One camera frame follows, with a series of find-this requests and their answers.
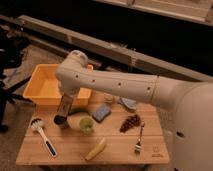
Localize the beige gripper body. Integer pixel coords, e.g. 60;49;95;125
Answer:
57;95;74;117

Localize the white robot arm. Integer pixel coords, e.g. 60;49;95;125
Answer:
56;50;213;171

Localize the metal cup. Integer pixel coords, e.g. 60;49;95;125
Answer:
54;115;69;129

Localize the green plastic cup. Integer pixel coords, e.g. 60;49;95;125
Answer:
79;117;93;134

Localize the orange topped white cup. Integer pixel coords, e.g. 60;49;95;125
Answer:
104;93;115;103

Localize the yellow plastic bin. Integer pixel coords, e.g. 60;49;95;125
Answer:
22;63;94;107

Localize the white dish brush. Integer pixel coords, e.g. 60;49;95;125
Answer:
30;118;57;157

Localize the blue sponge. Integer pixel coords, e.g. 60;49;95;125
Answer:
92;104;111;123

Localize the yellow banana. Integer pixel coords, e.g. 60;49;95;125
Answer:
85;138;106;161

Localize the crumpled blue cloth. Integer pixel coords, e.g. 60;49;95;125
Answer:
119;97;137;110

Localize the dark grape bunch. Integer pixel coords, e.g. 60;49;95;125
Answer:
120;114;141;133

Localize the black tripod stand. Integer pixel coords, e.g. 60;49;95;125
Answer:
0;26;30;133

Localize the metal fork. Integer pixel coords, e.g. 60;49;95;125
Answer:
134;121;145;154

